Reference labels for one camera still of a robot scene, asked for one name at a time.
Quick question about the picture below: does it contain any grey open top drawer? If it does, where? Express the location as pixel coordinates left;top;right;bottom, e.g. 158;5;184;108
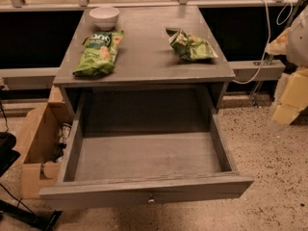
39;86;253;210

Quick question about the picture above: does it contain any white bottle in box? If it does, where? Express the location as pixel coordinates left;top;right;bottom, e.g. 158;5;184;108
55;122;72;164

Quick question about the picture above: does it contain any green jalapeno chip bag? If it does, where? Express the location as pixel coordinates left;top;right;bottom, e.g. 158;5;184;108
166;28;218;62

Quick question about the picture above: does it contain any grey wooden cabinet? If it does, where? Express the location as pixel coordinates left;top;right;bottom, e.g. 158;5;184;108
54;6;235;107

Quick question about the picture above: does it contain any slanted metal pole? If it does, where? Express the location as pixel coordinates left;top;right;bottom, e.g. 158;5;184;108
249;0;308;109

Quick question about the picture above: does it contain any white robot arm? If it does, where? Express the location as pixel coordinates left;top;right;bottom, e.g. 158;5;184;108
266;6;308;125

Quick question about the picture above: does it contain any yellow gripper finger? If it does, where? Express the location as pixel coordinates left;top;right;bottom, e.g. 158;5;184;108
271;68;308;125
266;28;290;55

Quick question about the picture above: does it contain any white ceramic bowl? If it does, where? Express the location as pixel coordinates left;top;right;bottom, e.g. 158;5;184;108
90;7;119;30

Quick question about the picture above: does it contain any green chip bag left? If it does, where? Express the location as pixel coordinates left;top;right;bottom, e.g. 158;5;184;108
73;31;124;77

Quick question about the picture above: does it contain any cardboard box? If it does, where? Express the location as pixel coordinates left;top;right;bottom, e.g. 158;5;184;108
15;86;72;198

